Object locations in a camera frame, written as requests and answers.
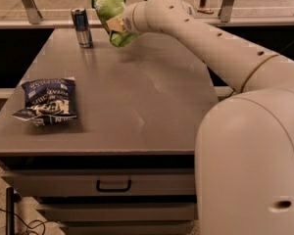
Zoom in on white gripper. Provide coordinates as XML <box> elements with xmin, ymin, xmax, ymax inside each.
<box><xmin>106</xmin><ymin>4</ymin><xmax>137</xmax><ymax>33</ymax></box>

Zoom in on green rice chip bag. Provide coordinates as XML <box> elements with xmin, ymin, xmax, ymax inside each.
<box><xmin>91</xmin><ymin>0</ymin><xmax>139</xmax><ymax>47</ymax></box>

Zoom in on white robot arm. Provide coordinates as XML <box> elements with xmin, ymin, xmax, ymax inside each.
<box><xmin>108</xmin><ymin>0</ymin><xmax>294</xmax><ymax>235</ymax></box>

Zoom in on redbull can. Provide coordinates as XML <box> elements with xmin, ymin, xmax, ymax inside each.
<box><xmin>71</xmin><ymin>7</ymin><xmax>93</xmax><ymax>48</ymax></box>

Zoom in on blue potato chip bag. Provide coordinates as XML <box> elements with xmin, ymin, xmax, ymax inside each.
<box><xmin>13</xmin><ymin>77</ymin><xmax>77</xmax><ymax>126</ymax></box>

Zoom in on metal window railing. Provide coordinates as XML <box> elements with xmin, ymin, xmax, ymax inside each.
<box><xmin>0</xmin><ymin>0</ymin><xmax>294</xmax><ymax>30</ymax></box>

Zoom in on person legs behind glass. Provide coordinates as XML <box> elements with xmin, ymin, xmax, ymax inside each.
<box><xmin>197</xmin><ymin>0</ymin><xmax>214</xmax><ymax>15</ymax></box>

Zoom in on grey drawer cabinet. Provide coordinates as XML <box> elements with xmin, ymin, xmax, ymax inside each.
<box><xmin>0</xmin><ymin>29</ymin><xmax>218</xmax><ymax>235</ymax></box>

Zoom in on black stand leg left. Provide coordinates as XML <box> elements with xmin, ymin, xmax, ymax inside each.
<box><xmin>5</xmin><ymin>187</ymin><xmax>21</xmax><ymax>235</ymax></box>

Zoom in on black drawer handle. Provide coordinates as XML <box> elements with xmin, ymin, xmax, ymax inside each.
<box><xmin>95</xmin><ymin>179</ymin><xmax>132</xmax><ymax>193</ymax></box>

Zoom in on black cable on floor left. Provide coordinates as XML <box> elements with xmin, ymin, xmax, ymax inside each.
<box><xmin>0</xmin><ymin>205</ymin><xmax>57</xmax><ymax>235</ymax></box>

